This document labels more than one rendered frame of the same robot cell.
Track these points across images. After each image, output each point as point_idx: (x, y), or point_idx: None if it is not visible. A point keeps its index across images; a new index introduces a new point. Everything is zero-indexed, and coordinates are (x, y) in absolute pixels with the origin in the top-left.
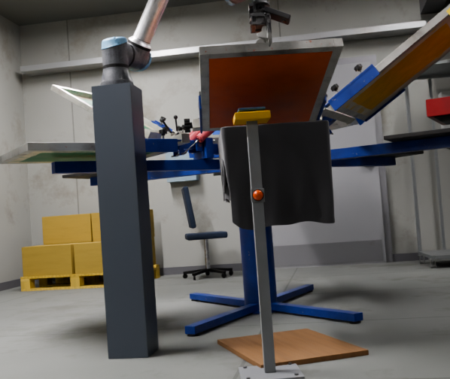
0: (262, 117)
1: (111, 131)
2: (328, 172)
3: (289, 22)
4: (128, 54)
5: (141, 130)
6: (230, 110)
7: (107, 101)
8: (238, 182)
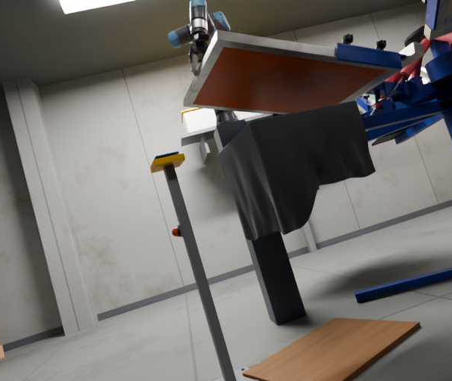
0: (154, 167)
1: None
2: (267, 178)
3: (205, 38)
4: None
5: None
6: (297, 105)
7: (218, 142)
8: (235, 199)
